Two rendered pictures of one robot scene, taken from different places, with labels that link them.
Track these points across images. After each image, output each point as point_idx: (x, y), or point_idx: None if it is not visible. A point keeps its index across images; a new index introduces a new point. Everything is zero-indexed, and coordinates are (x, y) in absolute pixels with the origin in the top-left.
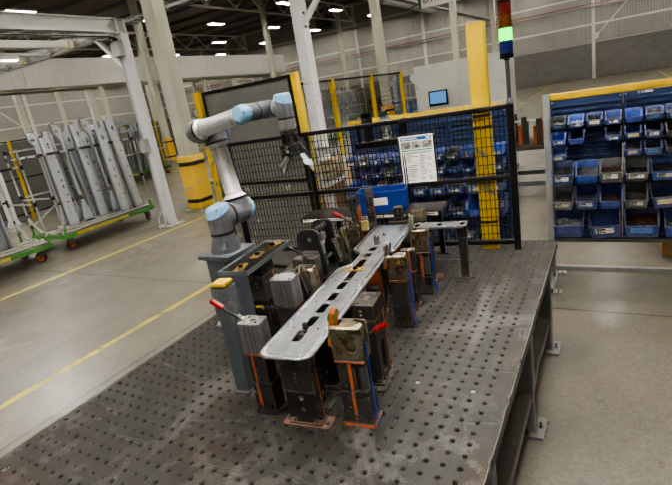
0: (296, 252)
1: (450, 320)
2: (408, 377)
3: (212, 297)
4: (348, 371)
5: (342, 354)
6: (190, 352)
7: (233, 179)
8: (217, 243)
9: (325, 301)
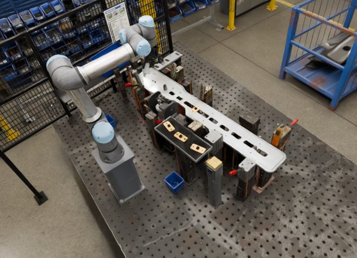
0: None
1: (218, 105)
2: None
3: (215, 173)
4: (282, 149)
5: (283, 144)
6: (142, 226)
7: (92, 101)
8: (116, 153)
9: (228, 132)
